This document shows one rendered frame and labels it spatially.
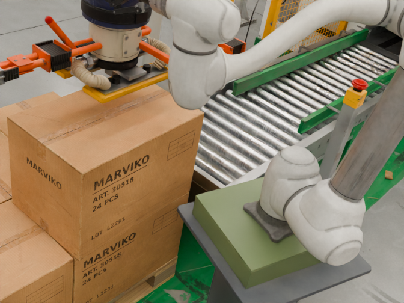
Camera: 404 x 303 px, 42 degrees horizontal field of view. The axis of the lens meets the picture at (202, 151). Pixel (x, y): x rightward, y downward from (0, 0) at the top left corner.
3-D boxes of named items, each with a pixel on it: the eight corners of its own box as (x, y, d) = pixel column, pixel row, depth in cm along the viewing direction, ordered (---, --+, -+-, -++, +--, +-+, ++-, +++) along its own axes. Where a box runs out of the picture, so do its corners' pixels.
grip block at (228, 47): (225, 46, 191) (228, 33, 188) (244, 56, 187) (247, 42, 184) (210, 52, 185) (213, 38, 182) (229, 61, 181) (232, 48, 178)
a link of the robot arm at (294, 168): (291, 184, 181) (306, 133, 168) (319, 221, 168) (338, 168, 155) (249, 192, 175) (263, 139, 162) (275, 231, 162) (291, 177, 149)
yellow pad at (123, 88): (156, 65, 193) (157, 52, 190) (175, 76, 188) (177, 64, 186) (82, 91, 170) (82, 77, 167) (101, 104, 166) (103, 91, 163)
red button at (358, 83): (354, 84, 231) (357, 76, 229) (368, 91, 228) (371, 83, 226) (346, 88, 227) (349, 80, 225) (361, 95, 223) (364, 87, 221)
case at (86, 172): (125, 147, 244) (133, 70, 221) (190, 191, 226) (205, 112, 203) (11, 202, 203) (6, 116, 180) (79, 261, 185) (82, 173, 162)
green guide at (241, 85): (353, 34, 408) (358, 23, 403) (365, 39, 403) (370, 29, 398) (220, 88, 303) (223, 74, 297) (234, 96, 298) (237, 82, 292)
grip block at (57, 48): (53, 54, 166) (53, 37, 163) (73, 67, 162) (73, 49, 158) (30, 61, 160) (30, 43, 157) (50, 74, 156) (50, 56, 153)
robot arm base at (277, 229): (325, 223, 176) (329, 211, 173) (273, 243, 165) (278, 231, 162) (291, 189, 188) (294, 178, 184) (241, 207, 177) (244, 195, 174)
